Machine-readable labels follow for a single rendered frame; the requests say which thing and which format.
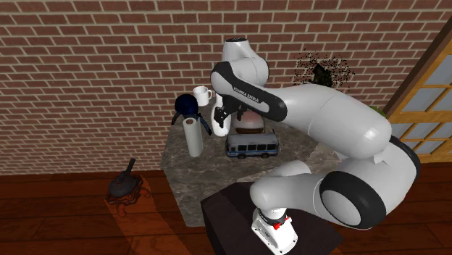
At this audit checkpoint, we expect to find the pink and brown round pot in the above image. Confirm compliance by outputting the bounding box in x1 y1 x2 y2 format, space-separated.
230 109 265 135

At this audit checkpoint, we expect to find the white vase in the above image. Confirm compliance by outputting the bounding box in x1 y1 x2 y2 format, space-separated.
210 95 233 138

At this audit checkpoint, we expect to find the white mug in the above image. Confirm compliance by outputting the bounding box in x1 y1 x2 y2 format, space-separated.
193 85 214 107

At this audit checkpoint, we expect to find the blue and white toy bus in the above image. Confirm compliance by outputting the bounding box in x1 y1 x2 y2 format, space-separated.
225 133 281 160

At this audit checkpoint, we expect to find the white paper towel roll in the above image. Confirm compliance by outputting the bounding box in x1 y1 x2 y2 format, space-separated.
182 117 204 159

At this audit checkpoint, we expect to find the dark speckled plant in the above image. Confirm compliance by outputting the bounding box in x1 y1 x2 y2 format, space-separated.
292 51 356 90

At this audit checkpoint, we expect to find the dark robot stand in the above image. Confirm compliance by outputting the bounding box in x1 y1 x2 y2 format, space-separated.
200 181 346 255

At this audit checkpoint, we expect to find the black figure on red-brown base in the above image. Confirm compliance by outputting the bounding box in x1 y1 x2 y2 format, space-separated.
104 157 153 218

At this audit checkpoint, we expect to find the green leafy plant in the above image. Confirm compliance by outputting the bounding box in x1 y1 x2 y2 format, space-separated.
368 104 388 120

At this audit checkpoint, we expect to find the yellow framed window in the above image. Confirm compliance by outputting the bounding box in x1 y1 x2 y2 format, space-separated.
382 17 452 164

